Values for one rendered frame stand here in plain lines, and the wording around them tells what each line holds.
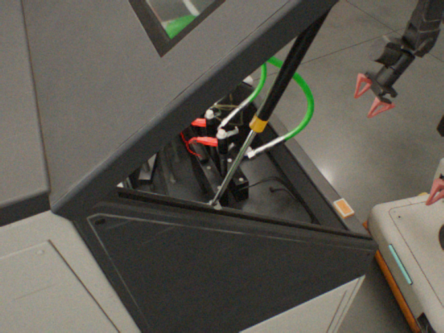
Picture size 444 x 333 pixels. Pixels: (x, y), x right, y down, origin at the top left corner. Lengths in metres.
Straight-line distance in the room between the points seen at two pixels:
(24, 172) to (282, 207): 0.86
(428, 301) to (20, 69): 1.61
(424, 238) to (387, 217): 0.17
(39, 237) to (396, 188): 2.14
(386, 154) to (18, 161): 2.32
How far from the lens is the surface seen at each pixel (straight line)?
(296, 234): 0.73
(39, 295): 0.61
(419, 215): 2.00
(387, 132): 2.74
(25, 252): 0.52
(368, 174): 2.45
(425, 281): 1.83
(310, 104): 0.81
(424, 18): 1.17
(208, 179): 1.07
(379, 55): 1.17
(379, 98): 1.21
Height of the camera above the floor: 1.81
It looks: 49 degrees down
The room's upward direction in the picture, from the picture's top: 5 degrees counter-clockwise
